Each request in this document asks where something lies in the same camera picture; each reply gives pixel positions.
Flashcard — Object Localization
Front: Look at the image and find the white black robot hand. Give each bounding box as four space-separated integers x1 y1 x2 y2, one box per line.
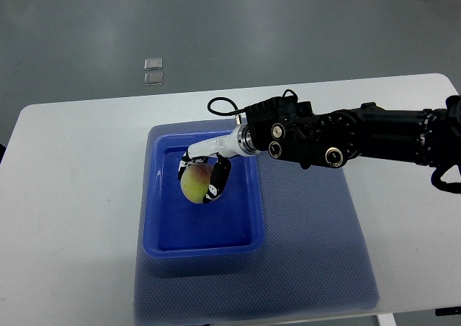
178 124 259 204

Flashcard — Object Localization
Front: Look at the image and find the green red peach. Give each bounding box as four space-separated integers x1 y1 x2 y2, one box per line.
180 163 212 204

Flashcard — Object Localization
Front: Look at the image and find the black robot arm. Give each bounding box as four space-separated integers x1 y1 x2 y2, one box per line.
235 89 460 194

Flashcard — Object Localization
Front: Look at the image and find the lower metal floor plate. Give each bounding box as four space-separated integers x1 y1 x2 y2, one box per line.
144 72 164 86

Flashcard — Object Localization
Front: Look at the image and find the metal floor plate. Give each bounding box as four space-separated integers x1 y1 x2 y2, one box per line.
144 58 163 71
144 72 164 86

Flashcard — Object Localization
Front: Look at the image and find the upper metal floor plate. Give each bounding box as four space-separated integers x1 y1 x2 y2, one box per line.
144 58 163 71

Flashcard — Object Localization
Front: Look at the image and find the blue plastic tray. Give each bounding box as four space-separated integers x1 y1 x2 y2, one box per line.
140 127 265 259

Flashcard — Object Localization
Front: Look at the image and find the blue mesh mat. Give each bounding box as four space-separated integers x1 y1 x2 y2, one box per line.
134 120 379 325

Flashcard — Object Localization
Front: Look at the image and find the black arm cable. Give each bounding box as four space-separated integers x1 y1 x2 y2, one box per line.
207 96 243 122

